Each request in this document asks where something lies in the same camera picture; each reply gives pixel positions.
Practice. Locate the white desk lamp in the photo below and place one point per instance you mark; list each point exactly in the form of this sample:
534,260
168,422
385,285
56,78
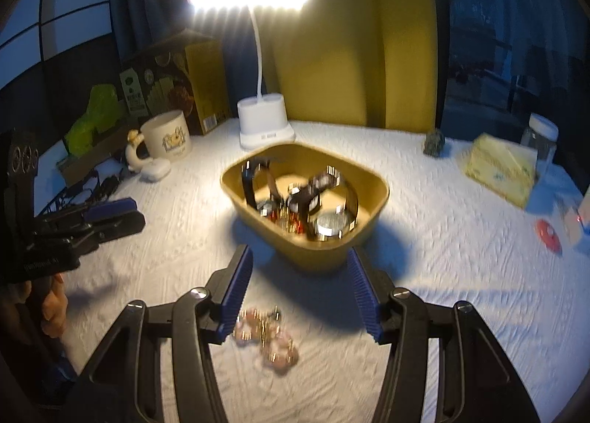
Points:
265,121

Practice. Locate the white earbuds case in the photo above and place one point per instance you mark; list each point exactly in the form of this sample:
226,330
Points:
154,172

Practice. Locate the brown cardboard piece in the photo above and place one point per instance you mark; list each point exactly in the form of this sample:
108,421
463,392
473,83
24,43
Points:
76,170

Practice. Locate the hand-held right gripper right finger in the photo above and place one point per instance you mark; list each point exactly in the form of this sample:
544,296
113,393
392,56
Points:
364,295

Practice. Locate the yellow tissue pack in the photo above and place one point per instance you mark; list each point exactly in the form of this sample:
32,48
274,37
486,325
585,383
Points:
500,167

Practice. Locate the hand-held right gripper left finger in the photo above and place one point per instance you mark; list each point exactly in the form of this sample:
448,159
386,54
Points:
235,295

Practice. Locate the person's left hand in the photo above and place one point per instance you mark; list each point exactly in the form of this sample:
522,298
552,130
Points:
54,307

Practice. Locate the green plastic bag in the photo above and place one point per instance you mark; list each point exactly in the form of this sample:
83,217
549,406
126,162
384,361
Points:
94,121

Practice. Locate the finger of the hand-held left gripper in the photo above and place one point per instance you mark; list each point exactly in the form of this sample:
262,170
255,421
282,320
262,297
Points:
110,208
120,224

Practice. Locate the person's left forearm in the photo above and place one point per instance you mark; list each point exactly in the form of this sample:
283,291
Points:
27,358

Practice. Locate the dark yellow snack box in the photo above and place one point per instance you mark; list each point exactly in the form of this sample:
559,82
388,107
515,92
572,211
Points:
203,82

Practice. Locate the clear jar with white lid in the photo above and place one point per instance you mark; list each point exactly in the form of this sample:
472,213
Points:
540,137

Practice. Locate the small red round item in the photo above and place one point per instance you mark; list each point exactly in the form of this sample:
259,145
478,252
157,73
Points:
548,234

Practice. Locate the yellow plastic tray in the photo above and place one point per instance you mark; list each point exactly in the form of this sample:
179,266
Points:
304,248

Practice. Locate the red gold small jewelry pieces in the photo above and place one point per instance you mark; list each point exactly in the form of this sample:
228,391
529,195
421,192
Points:
288,219

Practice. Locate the white quilted table cover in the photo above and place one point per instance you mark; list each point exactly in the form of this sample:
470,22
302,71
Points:
451,275

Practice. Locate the small grey rock ornament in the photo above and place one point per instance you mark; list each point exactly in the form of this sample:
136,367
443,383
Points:
434,142

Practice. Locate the silver face wristwatch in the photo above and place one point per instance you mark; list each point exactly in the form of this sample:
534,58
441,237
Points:
333,224

